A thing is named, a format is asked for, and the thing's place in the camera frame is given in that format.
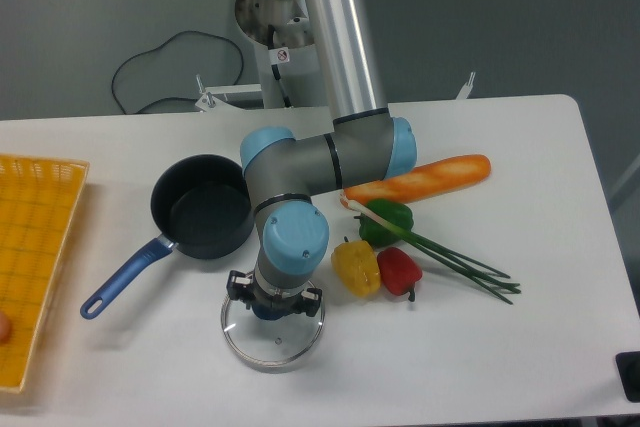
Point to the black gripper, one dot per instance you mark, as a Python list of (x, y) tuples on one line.
[(241, 287)]

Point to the glass lid with blue knob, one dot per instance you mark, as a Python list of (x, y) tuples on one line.
[(270, 345)]

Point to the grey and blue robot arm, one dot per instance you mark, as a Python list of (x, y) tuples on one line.
[(283, 172)]

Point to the yellow bell pepper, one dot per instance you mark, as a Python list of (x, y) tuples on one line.
[(356, 265)]

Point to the green bell pepper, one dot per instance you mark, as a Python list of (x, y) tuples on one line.
[(397, 214)]

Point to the red bell pepper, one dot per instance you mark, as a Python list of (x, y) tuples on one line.
[(399, 272)]

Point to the green onion stalk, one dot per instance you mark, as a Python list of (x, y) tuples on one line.
[(488, 278)]

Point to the orange baguette bread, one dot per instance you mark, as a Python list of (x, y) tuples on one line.
[(425, 181)]

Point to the yellow woven basket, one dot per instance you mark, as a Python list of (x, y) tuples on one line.
[(39, 197)]

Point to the small pink object in basket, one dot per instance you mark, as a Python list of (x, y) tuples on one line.
[(5, 327)]

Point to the black object at table corner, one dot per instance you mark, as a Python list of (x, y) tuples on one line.
[(628, 368)]

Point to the dark saucepan with blue handle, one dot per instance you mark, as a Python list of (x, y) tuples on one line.
[(202, 209)]

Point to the white table clamp bracket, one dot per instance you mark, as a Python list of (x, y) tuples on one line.
[(467, 87)]

